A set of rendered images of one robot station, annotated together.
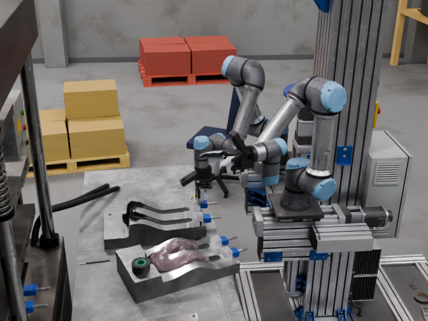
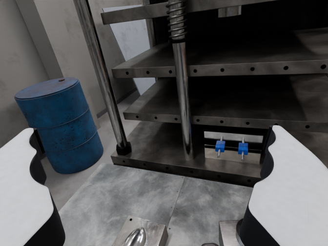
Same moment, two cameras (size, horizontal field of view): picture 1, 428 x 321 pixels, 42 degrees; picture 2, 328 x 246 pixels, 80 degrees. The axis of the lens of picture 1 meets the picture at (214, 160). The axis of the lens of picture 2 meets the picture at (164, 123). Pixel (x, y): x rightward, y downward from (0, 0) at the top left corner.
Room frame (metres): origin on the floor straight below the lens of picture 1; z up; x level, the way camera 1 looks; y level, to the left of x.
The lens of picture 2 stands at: (2.00, -0.07, 1.51)
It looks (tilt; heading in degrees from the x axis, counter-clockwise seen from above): 30 degrees down; 124
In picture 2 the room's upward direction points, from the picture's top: 9 degrees counter-clockwise
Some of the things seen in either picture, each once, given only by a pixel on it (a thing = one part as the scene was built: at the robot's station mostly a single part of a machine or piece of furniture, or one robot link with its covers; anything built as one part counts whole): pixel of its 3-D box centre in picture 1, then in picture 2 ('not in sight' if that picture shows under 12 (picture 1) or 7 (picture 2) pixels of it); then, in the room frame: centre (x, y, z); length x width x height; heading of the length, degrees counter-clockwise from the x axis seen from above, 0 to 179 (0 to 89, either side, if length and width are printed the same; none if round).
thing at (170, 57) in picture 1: (186, 60); not in sight; (7.83, 0.40, 0.24); 1.40 x 0.99 x 0.48; 95
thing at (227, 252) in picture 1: (235, 251); not in sight; (2.19, -0.11, 0.85); 0.13 x 0.05 x 0.05; 117
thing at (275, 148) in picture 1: (272, 149); not in sight; (2.08, -0.24, 1.43); 0.11 x 0.08 x 0.09; 121
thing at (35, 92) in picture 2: not in sight; (65, 124); (-0.16, 1.03, 0.49); 0.66 x 0.66 x 0.99
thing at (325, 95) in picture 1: (321, 141); not in sight; (2.22, -0.46, 1.41); 0.15 x 0.12 x 0.55; 31
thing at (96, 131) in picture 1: (67, 125); not in sight; (5.04, 1.42, 0.33); 1.19 x 0.91 x 0.67; 94
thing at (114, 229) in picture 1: (153, 220); not in sight; (2.45, 0.30, 0.87); 0.50 x 0.26 x 0.14; 100
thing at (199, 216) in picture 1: (208, 218); not in sight; (2.44, 0.02, 0.89); 0.13 x 0.05 x 0.05; 100
